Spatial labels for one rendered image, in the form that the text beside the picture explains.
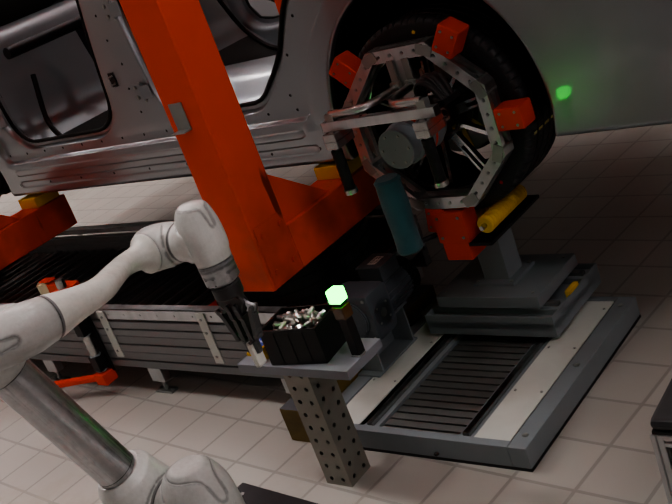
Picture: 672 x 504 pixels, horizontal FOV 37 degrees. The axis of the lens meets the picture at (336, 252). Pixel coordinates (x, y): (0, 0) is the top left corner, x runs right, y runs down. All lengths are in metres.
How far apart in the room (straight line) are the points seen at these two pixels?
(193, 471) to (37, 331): 0.49
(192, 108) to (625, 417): 1.56
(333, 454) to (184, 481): 0.88
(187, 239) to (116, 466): 0.55
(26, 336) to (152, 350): 2.02
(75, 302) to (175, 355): 1.84
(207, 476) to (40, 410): 0.39
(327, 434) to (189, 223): 0.92
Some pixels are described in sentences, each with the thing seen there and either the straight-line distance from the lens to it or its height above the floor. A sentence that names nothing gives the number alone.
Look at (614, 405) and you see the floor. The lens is 3.08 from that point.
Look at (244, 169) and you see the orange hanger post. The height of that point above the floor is 0.92.
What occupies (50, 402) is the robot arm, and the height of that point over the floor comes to 0.85.
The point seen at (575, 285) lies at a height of 0.18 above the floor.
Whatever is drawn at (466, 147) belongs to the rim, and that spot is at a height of 0.74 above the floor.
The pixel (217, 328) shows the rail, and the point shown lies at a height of 0.32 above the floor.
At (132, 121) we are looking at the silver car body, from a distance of 4.21.
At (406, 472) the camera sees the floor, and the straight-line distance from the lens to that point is 3.07.
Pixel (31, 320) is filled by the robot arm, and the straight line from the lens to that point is 2.07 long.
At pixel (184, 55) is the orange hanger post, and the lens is 3.05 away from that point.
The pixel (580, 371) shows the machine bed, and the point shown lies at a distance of 3.13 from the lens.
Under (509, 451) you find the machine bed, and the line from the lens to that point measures 2.89.
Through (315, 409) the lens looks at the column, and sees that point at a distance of 2.97.
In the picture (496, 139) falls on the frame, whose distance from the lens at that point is 3.01.
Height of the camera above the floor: 1.68
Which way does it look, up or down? 20 degrees down
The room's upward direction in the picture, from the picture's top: 21 degrees counter-clockwise
